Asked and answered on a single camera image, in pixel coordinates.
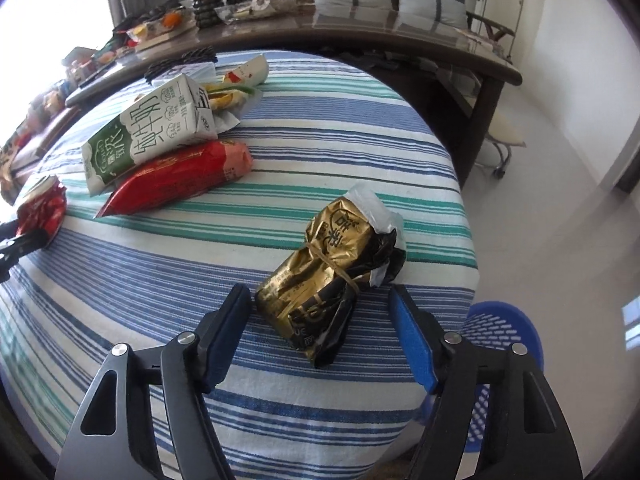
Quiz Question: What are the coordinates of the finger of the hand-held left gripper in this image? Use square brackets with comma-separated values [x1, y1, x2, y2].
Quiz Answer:
[0, 220, 53, 283]

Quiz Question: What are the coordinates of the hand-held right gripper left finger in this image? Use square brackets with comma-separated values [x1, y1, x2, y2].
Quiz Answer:
[54, 284, 253, 480]

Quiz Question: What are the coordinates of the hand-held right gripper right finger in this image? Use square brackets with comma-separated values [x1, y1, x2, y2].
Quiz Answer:
[387, 284, 583, 480]

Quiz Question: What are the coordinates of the blue plastic basket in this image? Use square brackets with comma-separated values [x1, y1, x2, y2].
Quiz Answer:
[419, 301, 546, 466]

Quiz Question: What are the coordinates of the gold black coffee bag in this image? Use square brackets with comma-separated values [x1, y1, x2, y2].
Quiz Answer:
[255, 184, 407, 370]

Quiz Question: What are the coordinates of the green white milk carton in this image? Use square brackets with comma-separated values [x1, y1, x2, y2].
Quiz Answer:
[81, 73, 220, 197]

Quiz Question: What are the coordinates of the long red snack packet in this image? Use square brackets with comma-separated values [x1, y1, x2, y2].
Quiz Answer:
[94, 141, 253, 219]

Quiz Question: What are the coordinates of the black remote control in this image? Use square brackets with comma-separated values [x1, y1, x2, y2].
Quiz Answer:
[75, 67, 118, 93]

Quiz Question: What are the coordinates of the white cushioned stool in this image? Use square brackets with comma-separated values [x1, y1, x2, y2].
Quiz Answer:
[475, 110, 527, 178]

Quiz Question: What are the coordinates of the yellow plastic snack wrapper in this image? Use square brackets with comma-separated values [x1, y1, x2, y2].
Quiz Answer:
[202, 82, 263, 133]

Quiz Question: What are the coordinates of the glass fruit bowl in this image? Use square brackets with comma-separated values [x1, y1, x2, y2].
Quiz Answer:
[127, 10, 196, 43]

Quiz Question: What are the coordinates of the black plastic bag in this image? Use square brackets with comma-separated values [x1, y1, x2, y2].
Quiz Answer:
[112, 5, 173, 36]

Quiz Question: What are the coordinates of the white yellow paper wrapper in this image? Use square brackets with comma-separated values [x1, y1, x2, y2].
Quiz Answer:
[215, 55, 269, 88]

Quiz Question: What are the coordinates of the black ribbed vase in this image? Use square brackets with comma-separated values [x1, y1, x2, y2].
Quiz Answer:
[194, 0, 223, 28]

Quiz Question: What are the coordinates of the long dark wooden table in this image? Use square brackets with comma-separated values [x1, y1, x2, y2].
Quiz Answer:
[65, 0, 523, 186]

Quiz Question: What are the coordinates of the glass tray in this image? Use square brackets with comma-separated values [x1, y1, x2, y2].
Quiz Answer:
[220, 0, 301, 23]

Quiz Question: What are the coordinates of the dark green rope bundle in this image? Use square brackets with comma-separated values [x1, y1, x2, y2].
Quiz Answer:
[145, 46, 217, 81]

